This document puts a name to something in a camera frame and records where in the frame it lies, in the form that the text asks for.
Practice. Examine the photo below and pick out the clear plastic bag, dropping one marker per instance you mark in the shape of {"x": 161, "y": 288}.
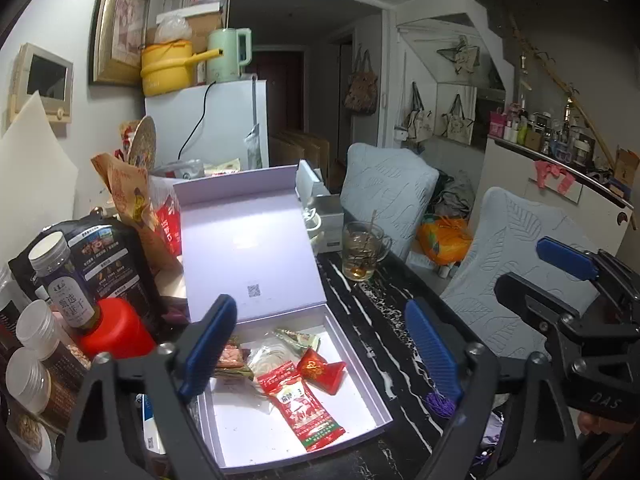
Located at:
{"x": 172, "y": 27}

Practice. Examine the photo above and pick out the grey clothes heap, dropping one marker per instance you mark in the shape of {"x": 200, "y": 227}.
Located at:
{"x": 455, "y": 195}

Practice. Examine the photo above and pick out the green electric kettle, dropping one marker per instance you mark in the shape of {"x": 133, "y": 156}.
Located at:
{"x": 225, "y": 55}

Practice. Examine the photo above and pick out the green and white snack bag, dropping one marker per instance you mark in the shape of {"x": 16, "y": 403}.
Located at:
{"x": 254, "y": 150}

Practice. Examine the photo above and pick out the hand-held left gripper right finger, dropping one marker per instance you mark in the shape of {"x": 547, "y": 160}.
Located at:
{"x": 435, "y": 350}

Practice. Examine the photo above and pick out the pink rubber gloves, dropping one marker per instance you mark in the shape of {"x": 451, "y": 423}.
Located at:
{"x": 552, "y": 172}

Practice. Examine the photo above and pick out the white refrigerator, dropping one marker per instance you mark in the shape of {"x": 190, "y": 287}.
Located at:
{"x": 225, "y": 120}

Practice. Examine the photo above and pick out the glass bottle with grey cap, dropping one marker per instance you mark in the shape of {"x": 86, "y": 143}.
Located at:
{"x": 65, "y": 290}

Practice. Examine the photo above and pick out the green candy packet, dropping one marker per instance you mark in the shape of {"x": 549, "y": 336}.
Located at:
{"x": 297, "y": 341}

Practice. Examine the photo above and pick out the person's right hand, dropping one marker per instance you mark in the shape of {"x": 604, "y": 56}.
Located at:
{"x": 597, "y": 422}

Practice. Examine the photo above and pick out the white foam board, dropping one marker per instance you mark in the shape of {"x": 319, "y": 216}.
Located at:
{"x": 35, "y": 185}

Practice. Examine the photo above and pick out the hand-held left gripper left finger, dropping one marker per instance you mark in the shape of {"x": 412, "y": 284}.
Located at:
{"x": 207, "y": 350}

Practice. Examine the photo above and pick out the white gift box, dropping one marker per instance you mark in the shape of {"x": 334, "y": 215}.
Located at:
{"x": 250, "y": 240}

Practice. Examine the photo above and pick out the red triangular snack packet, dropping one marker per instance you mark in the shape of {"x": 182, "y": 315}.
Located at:
{"x": 320, "y": 367}

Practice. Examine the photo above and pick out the beige wall intercom screen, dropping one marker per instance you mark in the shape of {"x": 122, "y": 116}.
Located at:
{"x": 42, "y": 85}

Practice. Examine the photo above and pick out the jar with white lid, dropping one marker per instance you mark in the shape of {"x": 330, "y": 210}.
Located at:
{"x": 37, "y": 327}
{"x": 30, "y": 380}

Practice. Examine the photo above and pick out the long bamboo stick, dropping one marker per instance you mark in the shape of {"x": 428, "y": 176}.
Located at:
{"x": 585, "y": 110}

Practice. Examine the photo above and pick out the silver box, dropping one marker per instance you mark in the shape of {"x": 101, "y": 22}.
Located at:
{"x": 330, "y": 222}

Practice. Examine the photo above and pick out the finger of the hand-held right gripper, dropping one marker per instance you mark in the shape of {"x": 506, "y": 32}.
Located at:
{"x": 525, "y": 297}
{"x": 567, "y": 260}

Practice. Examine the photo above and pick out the chair with leaf-pattern cover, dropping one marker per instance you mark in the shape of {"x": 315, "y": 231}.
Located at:
{"x": 385, "y": 185}
{"x": 510, "y": 260}

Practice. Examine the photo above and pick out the black snack pouch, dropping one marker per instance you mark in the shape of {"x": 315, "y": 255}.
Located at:
{"x": 115, "y": 265}

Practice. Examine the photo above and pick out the dark red door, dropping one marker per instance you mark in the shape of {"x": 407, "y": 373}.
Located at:
{"x": 277, "y": 90}

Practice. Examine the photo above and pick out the crumpled plastic bags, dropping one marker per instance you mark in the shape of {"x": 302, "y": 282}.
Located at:
{"x": 185, "y": 167}

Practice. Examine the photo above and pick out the row of cosmetic bottles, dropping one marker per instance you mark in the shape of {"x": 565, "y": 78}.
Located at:
{"x": 545, "y": 135}

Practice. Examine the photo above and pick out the star-shaped hanging bag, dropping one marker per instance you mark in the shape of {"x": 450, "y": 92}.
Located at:
{"x": 460, "y": 57}

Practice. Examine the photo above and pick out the small cardboard box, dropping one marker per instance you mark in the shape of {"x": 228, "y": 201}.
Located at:
{"x": 627, "y": 170}

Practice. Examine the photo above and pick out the tan printed paper bag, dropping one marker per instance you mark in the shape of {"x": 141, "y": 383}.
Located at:
{"x": 132, "y": 195}

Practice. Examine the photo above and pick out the peanut snack packet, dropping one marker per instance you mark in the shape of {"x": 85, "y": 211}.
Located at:
{"x": 232, "y": 355}

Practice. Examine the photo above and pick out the yellow pot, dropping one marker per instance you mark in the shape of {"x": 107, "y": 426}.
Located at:
{"x": 165, "y": 70}

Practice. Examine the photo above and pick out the clear noodle packet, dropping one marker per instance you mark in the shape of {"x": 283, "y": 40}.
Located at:
{"x": 270, "y": 360}

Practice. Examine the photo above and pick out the white printed tote bag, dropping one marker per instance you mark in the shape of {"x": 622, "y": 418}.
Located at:
{"x": 419, "y": 122}
{"x": 459, "y": 125}

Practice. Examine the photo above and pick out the orange plastic bag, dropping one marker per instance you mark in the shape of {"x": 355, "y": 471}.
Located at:
{"x": 442, "y": 240}

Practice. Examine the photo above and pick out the small white box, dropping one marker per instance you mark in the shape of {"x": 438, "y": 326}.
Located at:
{"x": 312, "y": 177}

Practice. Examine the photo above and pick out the purple packet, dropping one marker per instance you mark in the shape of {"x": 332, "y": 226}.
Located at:
{"x": 175, "y": 310}

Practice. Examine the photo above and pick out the open jar of nuts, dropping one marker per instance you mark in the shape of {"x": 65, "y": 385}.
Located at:
{"x": 30, "y": 435}

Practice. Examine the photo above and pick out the glass mug with drink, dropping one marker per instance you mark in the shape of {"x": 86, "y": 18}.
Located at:
{"x": 362, "y": 255}

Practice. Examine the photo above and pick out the blue and white carton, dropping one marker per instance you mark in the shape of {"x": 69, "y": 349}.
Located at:
{"x": 150, "y": 425}

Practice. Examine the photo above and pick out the flat cardboard boxes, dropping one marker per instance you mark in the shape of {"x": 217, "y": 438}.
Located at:
{"x": 300, "y": 152}

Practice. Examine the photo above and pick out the brown cardboard box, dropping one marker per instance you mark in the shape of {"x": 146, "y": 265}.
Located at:
{"x": 205, "y": 25}

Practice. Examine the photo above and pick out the brown patterned tote bag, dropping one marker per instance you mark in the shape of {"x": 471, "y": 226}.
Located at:
{"x": 361, "y": 90}

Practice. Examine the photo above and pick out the gold picture frame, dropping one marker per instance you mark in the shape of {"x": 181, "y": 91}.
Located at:
{"x": 120, "y": 25}

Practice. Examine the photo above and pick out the purple yarn tuft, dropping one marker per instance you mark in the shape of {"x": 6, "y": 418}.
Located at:
{"x": 441, "y": 405}

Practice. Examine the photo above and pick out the round woven fan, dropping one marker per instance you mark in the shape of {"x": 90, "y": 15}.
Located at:
{"x": 142, "y": 142}

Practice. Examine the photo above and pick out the white cabinet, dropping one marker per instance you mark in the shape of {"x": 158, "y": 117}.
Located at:
{"x": 595, "y": 210}

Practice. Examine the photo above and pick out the red plastic canister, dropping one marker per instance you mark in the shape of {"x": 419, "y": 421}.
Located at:
{"x": 117, "y": 332}

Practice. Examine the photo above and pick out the long red snack packet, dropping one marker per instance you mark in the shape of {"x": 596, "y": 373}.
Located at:
{"x": 305, "y": 410}

